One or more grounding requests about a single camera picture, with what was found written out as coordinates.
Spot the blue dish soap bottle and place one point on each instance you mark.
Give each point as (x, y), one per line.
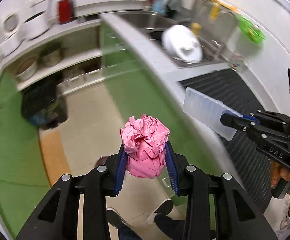
(160, 3)

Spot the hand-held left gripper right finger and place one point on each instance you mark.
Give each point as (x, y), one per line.
(172, 172)

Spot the translucent ice tray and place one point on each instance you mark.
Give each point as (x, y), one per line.
(204, 110)

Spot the black trash bin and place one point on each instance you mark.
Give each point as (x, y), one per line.
(42, 105)

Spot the person's right hand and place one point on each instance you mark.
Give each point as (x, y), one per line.
(274, 175)

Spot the black ribbed mat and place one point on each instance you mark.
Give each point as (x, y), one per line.
(222, 82)

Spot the steel bowl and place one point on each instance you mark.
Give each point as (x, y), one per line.
(26, 68)

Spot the red canister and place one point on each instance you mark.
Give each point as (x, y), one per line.
(65, 10)

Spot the green plastic basket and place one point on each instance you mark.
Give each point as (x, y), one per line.
(251, 30)

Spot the yellow plastic holder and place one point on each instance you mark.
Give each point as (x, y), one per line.
(214, 11)

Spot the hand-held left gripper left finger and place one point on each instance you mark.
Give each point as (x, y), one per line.
(120, 172)

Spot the steel sink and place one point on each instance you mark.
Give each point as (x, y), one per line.
(142, 20)

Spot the white pot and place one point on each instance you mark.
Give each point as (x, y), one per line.
(36, 26)

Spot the green cabinet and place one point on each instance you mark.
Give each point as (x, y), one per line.
(140, 85)

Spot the clear printed glass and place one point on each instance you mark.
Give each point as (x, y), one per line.
(236, 60)

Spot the pink paper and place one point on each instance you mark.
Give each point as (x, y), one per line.
(145, 145)

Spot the white round dish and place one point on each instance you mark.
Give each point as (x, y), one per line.
(11, 22)

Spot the person's leg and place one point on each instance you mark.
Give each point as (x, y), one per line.
(171, 228)
(128, 233)

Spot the person's left leg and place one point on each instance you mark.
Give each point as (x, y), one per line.
(128, 233)

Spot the steel pot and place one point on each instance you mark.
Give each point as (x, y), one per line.
(50, 56)

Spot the person's right leg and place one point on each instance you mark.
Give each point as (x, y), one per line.
(171, 228)

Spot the small yellow bottle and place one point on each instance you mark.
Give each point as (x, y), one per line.
(195, 28)

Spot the white bowl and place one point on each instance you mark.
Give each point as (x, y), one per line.
(179, 42)

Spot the dark cloth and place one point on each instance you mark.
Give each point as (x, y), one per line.
(174, 2)

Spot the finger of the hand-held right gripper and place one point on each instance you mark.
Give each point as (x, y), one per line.
(272, 118)
(233, 121)

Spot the clear storage bin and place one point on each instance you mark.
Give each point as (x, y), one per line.
(80, 80)

